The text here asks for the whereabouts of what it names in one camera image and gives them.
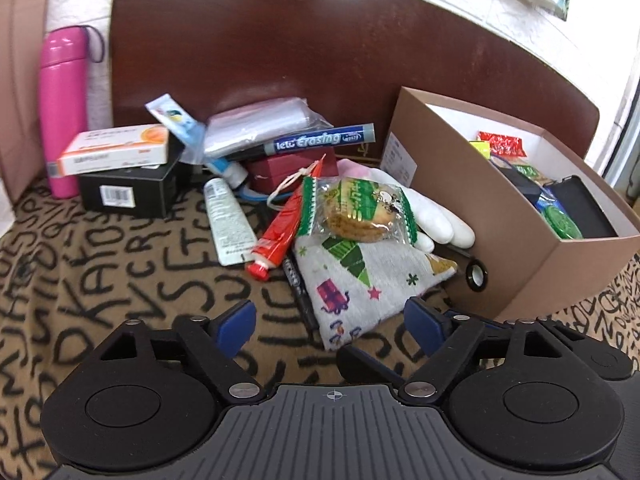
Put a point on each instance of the blue white sachet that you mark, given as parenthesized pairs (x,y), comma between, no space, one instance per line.
(175,120)

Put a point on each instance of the red snack packet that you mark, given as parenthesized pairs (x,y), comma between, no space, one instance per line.
(505,144)

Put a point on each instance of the printed cloth pouch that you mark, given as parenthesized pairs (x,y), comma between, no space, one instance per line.
(360,285)

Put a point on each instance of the brown cardboard box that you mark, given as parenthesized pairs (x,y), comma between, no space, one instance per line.
(500,260)

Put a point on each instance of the blue grey marker pen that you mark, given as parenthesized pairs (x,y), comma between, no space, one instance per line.
(310,140)

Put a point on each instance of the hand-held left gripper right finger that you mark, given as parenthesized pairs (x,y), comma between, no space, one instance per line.
(425,325)

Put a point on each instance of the green cookie packet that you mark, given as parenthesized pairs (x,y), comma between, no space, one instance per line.
(350,210)

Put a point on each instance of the clear plastic bag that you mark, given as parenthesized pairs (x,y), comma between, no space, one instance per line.
(250,125)

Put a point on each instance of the yellow box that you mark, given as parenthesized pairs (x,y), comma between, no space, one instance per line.
(480,148)

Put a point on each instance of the black pen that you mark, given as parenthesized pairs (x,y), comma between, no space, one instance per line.
(300,285)

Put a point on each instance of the white glove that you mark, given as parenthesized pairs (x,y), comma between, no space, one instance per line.
(440,220)

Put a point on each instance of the brown paper bag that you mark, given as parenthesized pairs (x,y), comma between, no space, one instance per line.
(20,85)

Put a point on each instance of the pink thermos bottle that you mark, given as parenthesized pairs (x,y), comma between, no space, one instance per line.
(62,110)

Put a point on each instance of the black flat case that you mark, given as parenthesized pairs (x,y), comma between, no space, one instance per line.
(582,205)

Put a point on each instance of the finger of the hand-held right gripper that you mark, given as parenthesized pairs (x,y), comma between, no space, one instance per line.
(360,363)

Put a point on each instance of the green snack packet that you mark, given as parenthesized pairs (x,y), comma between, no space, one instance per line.
(531,172)

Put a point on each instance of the white orange medicine box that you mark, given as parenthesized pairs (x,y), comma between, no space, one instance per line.
(115,147)

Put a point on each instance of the letter print blanket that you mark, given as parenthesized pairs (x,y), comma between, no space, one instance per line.
(100,285)

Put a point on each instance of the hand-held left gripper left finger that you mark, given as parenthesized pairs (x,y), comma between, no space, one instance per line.
(235,325)

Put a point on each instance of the green blue packet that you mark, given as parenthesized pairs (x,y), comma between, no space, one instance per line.
(562,220)

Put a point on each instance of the white blue tube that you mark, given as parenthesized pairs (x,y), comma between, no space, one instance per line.
(227,171)

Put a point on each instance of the dark wooden headboard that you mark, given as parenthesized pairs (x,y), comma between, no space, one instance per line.
(300,35)

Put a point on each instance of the dark red box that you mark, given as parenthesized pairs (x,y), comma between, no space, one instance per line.
(272,170)

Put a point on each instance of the red tube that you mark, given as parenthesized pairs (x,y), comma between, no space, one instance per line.
(277,230)

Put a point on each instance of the black box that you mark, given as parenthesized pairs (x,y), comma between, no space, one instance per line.
(150,190)

